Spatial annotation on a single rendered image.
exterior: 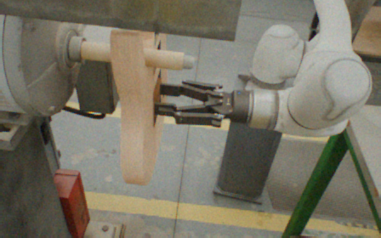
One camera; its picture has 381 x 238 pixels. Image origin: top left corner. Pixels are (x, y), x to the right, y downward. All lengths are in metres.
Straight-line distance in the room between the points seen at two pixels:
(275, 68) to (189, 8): 1.06
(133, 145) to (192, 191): 1.32
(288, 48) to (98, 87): 0.78
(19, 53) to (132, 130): 0.23
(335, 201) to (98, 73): 1.60
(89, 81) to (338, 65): 0.62
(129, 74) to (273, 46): 0.92
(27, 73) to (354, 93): 0.50
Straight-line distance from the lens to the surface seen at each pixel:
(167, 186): 1.97
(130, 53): 0.53
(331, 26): 0.70
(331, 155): 1.27
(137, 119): 0.64
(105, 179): 2.02
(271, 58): 1.41
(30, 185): 1.00
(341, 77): 0.58
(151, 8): 0.41
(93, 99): 0.98
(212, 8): 0.40
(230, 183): 1.88
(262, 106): 0.74
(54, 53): 0.62
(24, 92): 0.59
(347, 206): 2.16
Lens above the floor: 1.58
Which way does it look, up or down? 41 degrees down
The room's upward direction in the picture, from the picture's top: 6 degrees clockwise
